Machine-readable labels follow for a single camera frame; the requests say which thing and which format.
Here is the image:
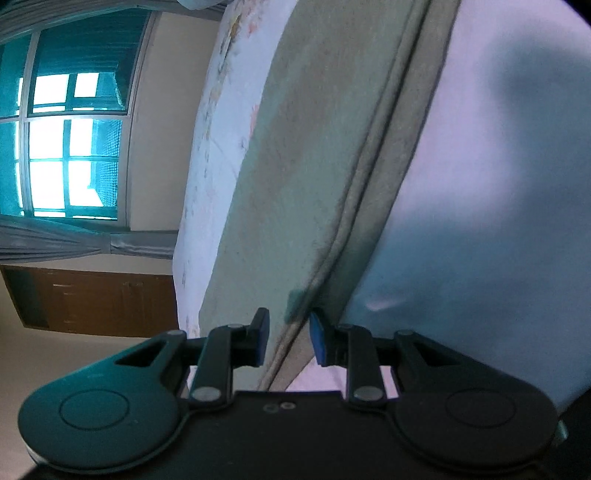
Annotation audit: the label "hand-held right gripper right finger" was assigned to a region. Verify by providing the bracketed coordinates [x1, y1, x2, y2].
[309, 308, 467, 409]

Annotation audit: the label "grey-green pants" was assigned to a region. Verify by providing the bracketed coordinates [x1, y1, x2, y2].
[198, 0, 460, 392]

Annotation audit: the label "brown wooden door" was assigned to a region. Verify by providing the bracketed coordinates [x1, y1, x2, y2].
[2, 264, 179, 336]

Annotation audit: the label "sliding glass window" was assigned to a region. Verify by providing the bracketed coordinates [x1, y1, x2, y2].
[0, 11, 153, 222]

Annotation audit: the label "bed with pink floral sheet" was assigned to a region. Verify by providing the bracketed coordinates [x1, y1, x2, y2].
[173, 0, 591, 416]

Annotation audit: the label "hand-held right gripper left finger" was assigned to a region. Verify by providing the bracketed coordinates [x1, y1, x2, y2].
[115, 307, 271, 411]

